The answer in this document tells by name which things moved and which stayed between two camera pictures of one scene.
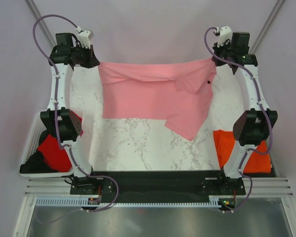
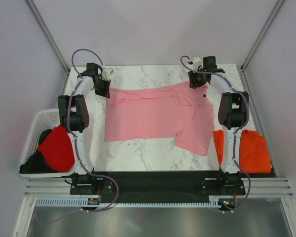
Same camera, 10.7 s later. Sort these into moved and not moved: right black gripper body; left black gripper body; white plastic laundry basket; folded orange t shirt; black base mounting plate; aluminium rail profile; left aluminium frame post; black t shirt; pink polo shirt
Moved: right black gripper body; pink polo shirt; left black gripper body
Not moved: folded orange t shirt; black base mounting plate; black t shirt; white plastic laundry basket; left aluminium frame post; aluminium rail profile
